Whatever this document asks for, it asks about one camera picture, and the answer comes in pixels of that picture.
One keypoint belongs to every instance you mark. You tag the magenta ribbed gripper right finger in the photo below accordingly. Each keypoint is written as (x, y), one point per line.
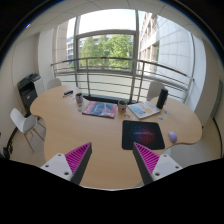
(153, 166)

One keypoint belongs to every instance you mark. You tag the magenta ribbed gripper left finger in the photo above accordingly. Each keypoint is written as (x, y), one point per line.
(70, 166)

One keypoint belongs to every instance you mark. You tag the black mouse pad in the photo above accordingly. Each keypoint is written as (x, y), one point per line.
(144, 133)

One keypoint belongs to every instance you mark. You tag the lilac computer mouse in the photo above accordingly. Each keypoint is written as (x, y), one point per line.
(172, 136)

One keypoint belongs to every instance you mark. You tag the light blue open book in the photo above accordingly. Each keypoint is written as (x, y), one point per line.
(143, 109)

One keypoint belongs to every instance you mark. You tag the white chair with wooden legs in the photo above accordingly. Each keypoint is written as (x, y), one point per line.
(25, 124)

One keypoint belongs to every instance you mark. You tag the red and blue magazine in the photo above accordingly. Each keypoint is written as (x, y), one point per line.
(100, 109)

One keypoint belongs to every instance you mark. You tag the black cylindrical speaker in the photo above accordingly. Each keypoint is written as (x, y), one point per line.
(162, 98)

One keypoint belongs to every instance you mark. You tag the small potted plant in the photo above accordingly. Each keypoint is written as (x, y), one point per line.
(122, 105)

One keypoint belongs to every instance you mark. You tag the patterned ceramic mug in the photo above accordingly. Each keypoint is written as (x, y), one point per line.
(79, 98)

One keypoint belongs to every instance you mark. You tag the small dark stapler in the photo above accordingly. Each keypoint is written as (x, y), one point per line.
(67, 93)

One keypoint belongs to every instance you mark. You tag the white chair behind table right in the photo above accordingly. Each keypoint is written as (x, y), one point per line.
(154, 89)

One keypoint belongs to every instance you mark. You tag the white chair behind table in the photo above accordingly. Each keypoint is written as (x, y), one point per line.
(53, 83)
(154, 89)

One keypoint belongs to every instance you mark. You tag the white chair behind table left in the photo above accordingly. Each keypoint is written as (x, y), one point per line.
(53, 83)

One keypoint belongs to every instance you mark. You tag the black office printer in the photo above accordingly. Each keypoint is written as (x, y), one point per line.
(30, 88)

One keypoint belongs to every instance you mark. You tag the metal window railing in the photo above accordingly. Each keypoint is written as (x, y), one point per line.
(126, 78)

